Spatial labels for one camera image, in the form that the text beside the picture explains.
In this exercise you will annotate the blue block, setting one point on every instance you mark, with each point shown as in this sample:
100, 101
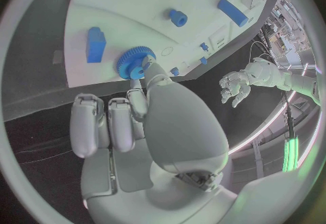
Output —
95, 45

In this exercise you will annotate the blue peg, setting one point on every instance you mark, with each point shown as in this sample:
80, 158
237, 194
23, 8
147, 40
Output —
204, 46

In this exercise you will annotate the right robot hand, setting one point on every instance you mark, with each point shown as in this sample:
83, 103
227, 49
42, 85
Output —
183, 126

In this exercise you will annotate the blue plug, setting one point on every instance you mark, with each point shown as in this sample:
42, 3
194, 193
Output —
203, 61

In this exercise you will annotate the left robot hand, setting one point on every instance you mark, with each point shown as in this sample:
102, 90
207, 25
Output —
233, 87

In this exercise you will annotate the glowing light bar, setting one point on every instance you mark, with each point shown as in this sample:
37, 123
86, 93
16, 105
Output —
290, 152

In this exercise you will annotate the blue long cylinder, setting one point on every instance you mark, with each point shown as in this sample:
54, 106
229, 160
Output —
233, 12

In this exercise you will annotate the white task board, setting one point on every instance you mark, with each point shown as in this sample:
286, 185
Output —
158, 14

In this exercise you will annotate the small blue gear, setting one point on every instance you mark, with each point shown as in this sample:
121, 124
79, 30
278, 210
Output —
175, 71

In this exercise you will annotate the blue short cylinder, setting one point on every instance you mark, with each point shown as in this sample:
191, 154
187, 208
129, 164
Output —
178, 18

